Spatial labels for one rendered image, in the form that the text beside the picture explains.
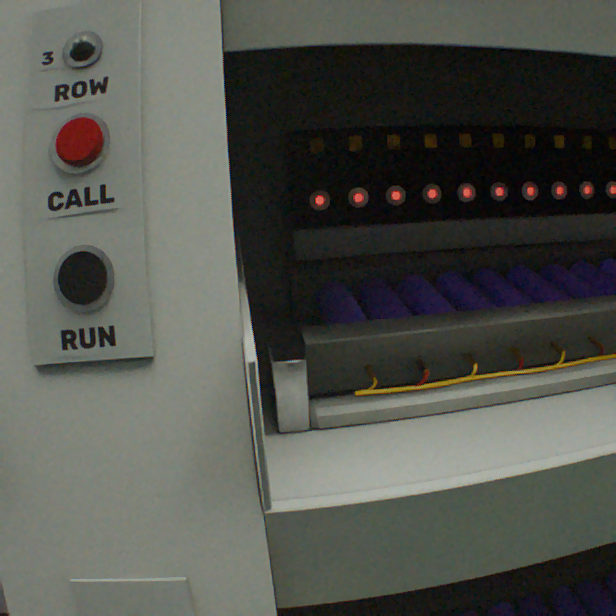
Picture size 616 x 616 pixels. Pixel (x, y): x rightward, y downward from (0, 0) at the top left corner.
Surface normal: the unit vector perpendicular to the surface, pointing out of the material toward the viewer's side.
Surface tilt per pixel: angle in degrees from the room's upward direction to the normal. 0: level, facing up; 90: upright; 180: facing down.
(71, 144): 90
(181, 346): 90
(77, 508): 90
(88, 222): 90
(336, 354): 110
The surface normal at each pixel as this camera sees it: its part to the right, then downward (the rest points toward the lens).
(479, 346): 0.12, 0.31
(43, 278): 0.09, -0.04
